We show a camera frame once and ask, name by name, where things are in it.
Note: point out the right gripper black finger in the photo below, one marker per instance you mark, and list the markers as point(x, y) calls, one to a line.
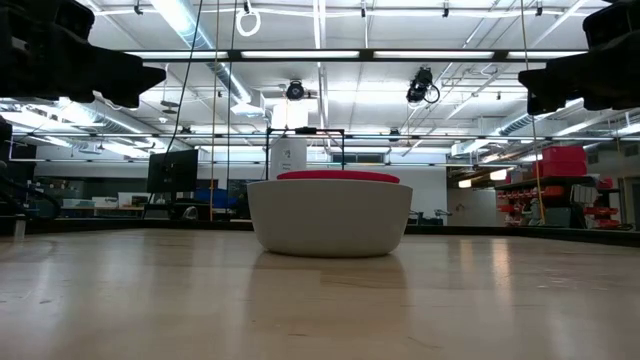
point(541, 106)
point(555, 80)

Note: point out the red bowl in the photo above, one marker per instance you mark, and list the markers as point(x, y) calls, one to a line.
point(337, 176)

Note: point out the shelf with red bins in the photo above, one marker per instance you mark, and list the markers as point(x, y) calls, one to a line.
point(550, 182)

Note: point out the red storage bins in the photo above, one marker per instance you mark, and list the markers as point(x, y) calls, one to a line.
point(562, 160)

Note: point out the black computer monitor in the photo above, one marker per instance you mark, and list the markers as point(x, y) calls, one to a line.
point(172, 171)

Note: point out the blue crate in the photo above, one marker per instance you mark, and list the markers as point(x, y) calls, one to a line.
point(215, 197)

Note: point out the black round ceiling device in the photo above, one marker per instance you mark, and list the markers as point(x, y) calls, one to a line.
point(295, 91)

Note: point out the white pillar with sign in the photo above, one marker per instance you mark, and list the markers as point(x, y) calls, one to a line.
point(288, 155)

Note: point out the overhead light bar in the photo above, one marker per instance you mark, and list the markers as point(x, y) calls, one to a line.
point(367, 55)

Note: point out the large grey bowl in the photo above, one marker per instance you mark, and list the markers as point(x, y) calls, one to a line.
point(330, 220)

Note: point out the silver ventilation duct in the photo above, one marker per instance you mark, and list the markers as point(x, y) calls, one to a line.
point(225, 80)

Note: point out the black overhead camera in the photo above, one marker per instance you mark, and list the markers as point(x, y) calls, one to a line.
point(417, 90)

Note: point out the black aluminium table frame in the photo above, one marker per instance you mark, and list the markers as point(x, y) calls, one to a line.
point(125, 226)

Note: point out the black stand frame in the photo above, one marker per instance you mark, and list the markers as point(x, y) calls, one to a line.
point(305, 130)

